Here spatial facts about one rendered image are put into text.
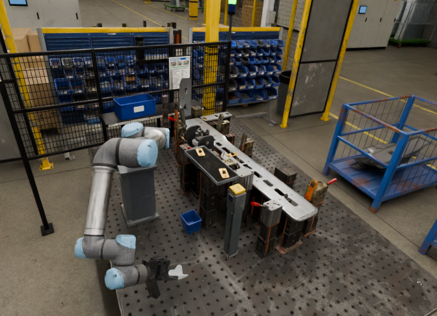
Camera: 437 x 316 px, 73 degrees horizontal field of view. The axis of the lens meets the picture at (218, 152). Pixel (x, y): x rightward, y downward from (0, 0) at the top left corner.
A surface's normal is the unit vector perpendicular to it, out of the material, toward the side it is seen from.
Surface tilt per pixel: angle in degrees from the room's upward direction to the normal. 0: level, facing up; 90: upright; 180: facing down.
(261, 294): 0
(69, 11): 90
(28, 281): 0
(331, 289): 0
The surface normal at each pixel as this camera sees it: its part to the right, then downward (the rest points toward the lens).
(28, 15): 0.44, 0.47
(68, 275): 0.06, -0.86
